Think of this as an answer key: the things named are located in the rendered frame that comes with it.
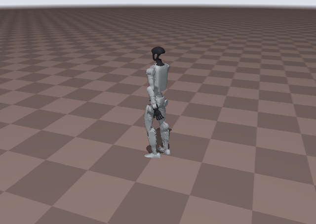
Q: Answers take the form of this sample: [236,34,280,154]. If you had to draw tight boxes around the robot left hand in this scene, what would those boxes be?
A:
[153,104,164,120]

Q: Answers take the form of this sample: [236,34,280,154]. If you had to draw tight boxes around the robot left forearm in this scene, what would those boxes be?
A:
[147,87,157,109]

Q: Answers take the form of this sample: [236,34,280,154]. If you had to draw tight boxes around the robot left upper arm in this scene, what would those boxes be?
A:
[146,67,155,91]

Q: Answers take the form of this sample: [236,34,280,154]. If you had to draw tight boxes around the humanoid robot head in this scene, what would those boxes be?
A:
[152,46,165,66]

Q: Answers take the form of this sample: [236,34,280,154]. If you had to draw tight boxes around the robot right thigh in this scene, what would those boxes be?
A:
[158,98,168,131]

